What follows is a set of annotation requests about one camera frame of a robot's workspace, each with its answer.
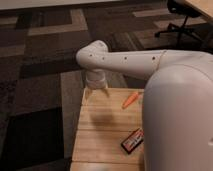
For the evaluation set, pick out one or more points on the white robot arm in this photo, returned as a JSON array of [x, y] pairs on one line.
[[177, 108]]

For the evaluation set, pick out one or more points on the light wooden desk corner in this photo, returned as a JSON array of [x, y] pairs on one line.
[[203, 6]]

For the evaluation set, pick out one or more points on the black red snack box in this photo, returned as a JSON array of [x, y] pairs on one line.
[[133, 141]]

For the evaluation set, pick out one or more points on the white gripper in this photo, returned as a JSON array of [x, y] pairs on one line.
[[96, 79]]

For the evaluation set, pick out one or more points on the orange carrot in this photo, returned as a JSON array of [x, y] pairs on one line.
[[134, 96]]

